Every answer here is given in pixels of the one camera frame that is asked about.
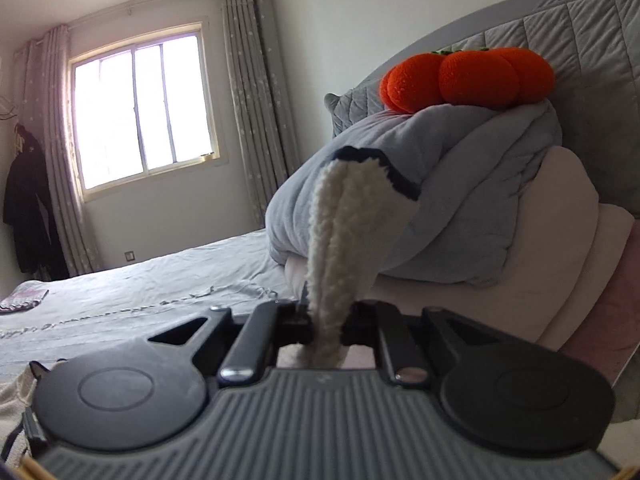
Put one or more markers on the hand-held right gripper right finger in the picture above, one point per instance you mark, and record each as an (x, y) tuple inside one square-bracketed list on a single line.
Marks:
[(361, 330)]

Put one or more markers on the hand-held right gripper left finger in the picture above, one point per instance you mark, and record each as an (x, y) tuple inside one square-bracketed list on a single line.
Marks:
[(292, 329)]

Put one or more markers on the cream fleece garment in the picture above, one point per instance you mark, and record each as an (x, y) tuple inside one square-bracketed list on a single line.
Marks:
[(335, 240)]

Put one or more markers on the dark hanging clothes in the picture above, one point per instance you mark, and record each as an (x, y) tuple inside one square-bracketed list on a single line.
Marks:
[(30, 210)]

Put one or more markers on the bed with grey bedspread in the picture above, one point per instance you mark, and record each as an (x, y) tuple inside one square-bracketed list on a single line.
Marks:
[(125, 290)]

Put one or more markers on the grey pillow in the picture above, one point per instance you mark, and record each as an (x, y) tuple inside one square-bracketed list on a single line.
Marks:
[(475, 185)]

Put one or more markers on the pink pillow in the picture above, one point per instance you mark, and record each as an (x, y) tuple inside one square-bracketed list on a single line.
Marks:
[(550, 260), (610, 325)]

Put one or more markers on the grey patterned curtain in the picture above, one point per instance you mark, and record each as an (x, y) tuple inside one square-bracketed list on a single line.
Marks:
[(255, 85), (75, 240)]

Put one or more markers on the small folded grey cloth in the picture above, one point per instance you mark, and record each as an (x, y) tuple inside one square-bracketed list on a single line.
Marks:
[(22, 301)]

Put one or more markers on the orange plush persimmons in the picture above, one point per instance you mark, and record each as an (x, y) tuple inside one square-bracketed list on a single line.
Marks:
[(475, 80)]

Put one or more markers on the window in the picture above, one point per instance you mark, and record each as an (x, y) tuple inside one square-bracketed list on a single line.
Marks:
[(115, 110)]

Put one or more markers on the quilted grey cushion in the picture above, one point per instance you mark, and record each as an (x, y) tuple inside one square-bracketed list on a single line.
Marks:
[(590, 60)]

